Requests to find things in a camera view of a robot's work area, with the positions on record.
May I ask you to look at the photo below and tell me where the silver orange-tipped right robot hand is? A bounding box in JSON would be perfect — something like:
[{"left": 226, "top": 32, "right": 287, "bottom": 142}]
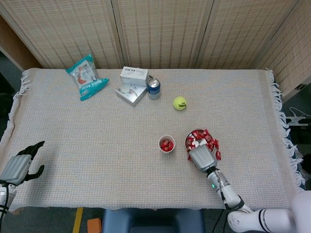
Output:
[{"left": 188, "top": 144, "right": 218, "bottom": 173}]

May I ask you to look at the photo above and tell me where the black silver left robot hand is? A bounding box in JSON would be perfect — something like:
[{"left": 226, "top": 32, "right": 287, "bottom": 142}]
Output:
[{"left": 0, "top": 140, "right": 46, "bottom": 187}]

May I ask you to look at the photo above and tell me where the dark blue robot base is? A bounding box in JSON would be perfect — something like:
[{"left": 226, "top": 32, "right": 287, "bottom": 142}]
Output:
[{"left": 101, "top": 208, "right": 205, "bottom": 233}]

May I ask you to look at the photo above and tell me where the bowl of red candies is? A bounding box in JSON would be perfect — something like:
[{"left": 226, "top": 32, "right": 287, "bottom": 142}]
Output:
[{"left": 184, "top": 129, "right": 216, "bottom": 160}]

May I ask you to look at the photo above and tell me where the white paper cup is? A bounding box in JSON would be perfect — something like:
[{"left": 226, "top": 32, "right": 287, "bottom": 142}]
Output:
[{"left": 158, "top": 134, "right": 176, "bottom": 153}]

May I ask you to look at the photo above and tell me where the yellow tennis ball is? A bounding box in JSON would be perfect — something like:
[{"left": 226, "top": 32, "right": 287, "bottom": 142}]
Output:
[{"left": 173, "top": 96, "right": 188, "bottom": 111}]

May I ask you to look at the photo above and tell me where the yellow floor tape strip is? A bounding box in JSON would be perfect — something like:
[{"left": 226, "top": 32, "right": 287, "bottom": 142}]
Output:
[{"left": 72, "top": 207, "right": 84, "bottom": 233}]

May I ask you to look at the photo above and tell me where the blue drink can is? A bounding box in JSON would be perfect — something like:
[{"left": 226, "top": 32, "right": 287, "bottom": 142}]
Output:
[{"left": 147, "top": 78, "right": 161, "bottom": 100}]

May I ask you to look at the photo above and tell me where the beige woven fringed tablecloth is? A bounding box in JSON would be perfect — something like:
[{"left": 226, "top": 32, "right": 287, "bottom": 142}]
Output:
[{"left": 0, "top": 67, "right": 307, "bottom": 212}]

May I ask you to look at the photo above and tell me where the orange block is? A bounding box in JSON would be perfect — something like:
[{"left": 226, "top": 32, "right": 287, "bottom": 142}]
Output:
[{"left": 86, "top": 217, "right": 102, "bottom": 233}]

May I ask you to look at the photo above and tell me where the grey flat box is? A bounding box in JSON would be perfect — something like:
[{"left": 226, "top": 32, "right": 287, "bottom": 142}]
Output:
[{"left": 115, "top": 82, "right": 148, "bottom": 107}]

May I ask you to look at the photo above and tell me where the white cardboard box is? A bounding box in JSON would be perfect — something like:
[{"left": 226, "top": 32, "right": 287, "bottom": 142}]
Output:
[{"left": 119, "top": 66, "right": 149, "bottom": 86}]

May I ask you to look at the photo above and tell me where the teal snack bag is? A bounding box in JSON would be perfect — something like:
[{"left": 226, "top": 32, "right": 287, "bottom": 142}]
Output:
[{"left": 65, "top": 53, "right": 110, "bottom": 102}]

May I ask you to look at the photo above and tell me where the brown wooden panel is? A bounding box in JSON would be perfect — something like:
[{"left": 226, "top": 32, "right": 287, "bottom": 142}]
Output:
[{"left": 0, "top": 14, "right": 43, "bottom": 72}]

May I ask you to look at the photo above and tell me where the woven bamboo screen panel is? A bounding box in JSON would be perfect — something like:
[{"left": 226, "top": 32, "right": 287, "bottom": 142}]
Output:
[
  {"left": 111, "top": 0, "right": 216, "bottom": 70},
  {"left": 254, "top": 0, "right": 311, "bottom": 98},
  {"left": 0, "top": 0, "right": 122, "bottom": 71},
  {"left": 195, "top": 0, "right": 303, "bottom": 70}
]

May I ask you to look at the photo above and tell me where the white metal bracket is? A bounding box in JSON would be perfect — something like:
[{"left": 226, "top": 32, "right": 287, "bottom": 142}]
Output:
[{"left": 285, "top": 116, "right": 309, "bottom": 126}]

